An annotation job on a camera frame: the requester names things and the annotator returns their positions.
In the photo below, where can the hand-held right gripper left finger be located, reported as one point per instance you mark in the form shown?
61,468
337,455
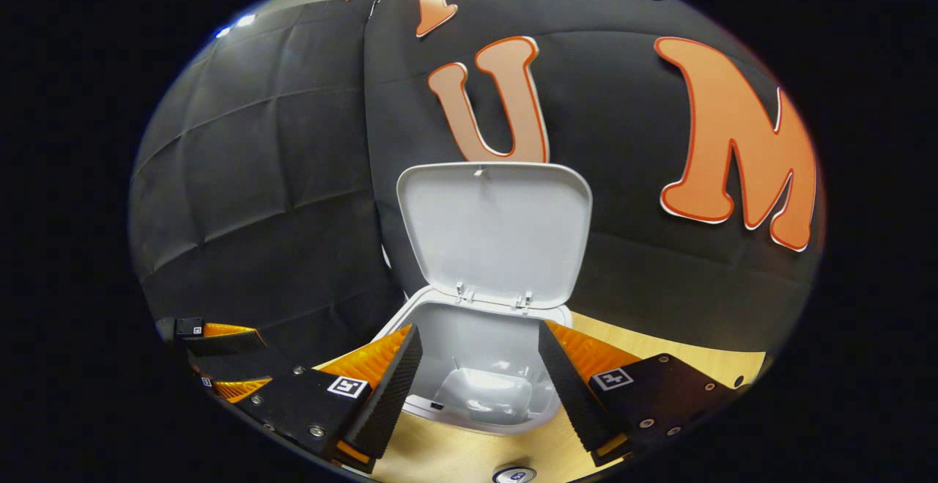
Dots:
388,395

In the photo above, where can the blue pop can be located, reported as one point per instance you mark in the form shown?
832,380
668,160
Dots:
514,476

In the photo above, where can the black backdrop cloth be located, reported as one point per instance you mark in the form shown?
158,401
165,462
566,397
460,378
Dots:
293,175

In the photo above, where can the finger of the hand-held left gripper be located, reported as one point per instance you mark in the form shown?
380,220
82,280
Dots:
238,389
220,340

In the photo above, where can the wooden desktop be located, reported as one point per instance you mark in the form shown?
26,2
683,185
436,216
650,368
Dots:
696,366

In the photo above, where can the white desktop garbage bin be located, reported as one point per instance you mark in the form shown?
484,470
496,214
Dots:
498,226

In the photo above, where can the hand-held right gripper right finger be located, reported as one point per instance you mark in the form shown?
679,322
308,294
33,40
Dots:
568,395

